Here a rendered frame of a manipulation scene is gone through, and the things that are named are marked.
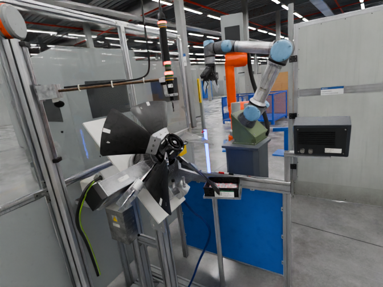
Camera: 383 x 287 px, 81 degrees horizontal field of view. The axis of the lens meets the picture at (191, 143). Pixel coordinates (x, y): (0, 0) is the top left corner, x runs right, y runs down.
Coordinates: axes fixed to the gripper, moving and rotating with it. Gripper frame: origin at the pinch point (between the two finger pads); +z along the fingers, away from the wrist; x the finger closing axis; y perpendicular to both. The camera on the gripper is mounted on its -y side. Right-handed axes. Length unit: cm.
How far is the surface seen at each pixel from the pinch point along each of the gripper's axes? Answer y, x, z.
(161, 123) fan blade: -53, 5, 13
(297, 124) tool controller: -20, -60, 19
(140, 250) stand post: -65, 28, 97
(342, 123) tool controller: -18, -80, 19
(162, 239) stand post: -67, 5, 80
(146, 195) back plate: -72, 7, 48
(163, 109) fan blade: -45.1, 9.6, 5.4
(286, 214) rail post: -14, -55, 80
